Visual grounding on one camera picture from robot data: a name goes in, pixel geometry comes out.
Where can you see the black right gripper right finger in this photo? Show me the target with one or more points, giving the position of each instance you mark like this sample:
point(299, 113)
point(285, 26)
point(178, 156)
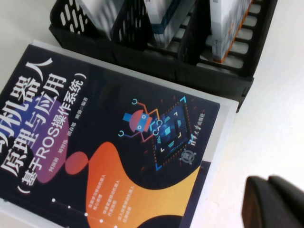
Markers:
point(292, 192)

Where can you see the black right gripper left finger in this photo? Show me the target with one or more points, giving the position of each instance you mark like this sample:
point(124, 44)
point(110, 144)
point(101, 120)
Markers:
point(266, 209)

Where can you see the white glossy flat book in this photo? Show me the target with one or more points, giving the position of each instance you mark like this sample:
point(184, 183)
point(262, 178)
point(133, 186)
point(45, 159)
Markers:
point(228, 123)

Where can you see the dark robot ROS book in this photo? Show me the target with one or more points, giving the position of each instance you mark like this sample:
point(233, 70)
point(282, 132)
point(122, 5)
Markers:
point(118, 142)

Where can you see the white book with orange stripe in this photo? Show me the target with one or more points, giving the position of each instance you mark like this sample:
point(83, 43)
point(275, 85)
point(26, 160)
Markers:
point(223, 35)

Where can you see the black plastic book stand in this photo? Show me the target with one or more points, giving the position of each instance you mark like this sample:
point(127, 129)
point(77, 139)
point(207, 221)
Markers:
point(154, 64)

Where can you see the blue and white spined book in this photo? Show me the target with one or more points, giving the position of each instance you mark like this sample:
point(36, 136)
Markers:
point(161, 28)

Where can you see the white-spined thin book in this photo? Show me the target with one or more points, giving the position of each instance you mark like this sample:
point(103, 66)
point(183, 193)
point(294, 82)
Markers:
point(104, 19)

